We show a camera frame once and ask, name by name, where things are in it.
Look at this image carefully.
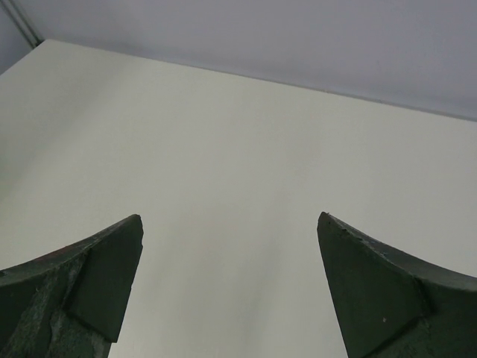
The aluminium frame post left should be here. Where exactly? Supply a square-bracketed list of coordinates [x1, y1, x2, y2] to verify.
[1, 0, 45, 49]

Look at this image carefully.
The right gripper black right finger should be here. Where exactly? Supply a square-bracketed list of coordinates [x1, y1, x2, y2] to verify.
[317, 213, 476, 357]

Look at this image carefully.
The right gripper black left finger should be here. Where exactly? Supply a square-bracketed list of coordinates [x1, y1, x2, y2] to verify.
[1, 214, 143, 357]

